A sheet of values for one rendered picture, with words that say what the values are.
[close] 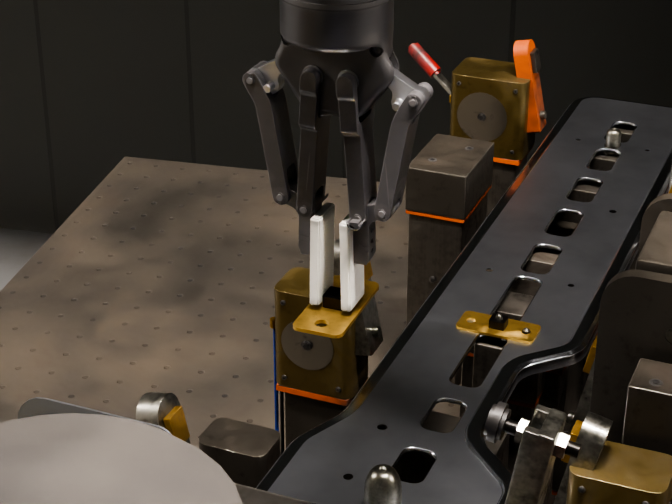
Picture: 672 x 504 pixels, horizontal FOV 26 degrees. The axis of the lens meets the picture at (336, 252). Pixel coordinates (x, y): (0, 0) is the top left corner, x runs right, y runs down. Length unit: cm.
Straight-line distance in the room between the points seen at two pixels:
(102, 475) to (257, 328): 185
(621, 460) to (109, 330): 108
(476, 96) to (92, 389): 66
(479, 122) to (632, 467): 93
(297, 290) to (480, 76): 64
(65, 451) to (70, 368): 178
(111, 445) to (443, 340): 124
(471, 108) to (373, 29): 112
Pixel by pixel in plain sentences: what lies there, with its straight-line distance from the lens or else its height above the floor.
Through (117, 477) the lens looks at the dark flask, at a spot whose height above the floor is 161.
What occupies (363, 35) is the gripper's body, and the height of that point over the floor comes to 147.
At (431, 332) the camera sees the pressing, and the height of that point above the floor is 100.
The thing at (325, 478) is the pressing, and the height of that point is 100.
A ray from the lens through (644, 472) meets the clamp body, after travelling 122.
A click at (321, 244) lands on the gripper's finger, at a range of 103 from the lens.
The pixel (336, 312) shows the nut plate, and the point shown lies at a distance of 105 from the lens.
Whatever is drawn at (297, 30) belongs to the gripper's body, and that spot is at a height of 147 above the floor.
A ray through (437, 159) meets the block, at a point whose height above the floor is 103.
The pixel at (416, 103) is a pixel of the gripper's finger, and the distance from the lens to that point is 96.
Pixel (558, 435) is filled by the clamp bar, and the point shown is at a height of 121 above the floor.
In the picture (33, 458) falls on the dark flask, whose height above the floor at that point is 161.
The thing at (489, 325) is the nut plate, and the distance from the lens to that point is 153.
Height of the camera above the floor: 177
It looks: 27 degrees down
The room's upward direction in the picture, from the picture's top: straight up
